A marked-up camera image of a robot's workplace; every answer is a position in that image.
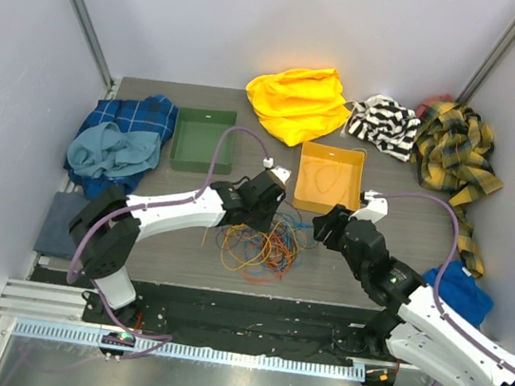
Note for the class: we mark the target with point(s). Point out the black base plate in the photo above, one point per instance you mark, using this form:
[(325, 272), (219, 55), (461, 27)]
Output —
[(253, 325)]

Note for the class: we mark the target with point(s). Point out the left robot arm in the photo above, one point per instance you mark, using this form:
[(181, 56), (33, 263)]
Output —
[(106, 230)]

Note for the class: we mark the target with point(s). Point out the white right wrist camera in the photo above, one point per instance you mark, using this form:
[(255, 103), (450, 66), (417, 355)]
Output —
[(373, 207)]

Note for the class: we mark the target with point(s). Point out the yellow black plaid shirt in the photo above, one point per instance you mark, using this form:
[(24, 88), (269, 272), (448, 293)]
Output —
[(453, 151)]

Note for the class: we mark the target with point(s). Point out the blue plaid cloth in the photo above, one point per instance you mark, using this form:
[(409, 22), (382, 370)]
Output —
[(154, 114)]

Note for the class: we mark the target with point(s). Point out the light blue cloth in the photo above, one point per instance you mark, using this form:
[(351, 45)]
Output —
[(104, 151)]

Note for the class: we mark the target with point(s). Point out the yellow plastic bin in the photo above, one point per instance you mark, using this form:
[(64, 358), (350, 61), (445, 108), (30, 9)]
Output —
[(328, 176)]

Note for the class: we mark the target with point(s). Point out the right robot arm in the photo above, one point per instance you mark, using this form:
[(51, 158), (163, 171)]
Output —
[(414, 325)]

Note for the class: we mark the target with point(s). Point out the black white striped cloth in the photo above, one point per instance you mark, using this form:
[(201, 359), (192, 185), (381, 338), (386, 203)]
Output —
[(384, 123)]

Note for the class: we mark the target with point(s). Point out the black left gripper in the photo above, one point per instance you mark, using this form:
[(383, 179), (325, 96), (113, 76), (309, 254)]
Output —
[(264, 225)]

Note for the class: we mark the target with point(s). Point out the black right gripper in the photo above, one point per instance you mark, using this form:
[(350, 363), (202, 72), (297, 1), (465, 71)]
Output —
[(335, 220)]

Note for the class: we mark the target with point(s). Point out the aluminium frame rail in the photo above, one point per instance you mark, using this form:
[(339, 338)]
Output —
[(53, 312)]

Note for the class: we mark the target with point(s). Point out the yellow cloth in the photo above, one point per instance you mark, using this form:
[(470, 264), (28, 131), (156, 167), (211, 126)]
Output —
[(299, 104)]

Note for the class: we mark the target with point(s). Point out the grey folded cloth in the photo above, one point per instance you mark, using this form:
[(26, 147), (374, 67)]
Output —
[(54, 240)]

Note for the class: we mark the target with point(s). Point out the bright blue cloth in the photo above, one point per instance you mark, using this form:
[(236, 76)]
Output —
[(460, 293)]

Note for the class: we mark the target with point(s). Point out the green plastic bin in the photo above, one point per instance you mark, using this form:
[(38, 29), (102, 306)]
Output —
[(196, 136)]

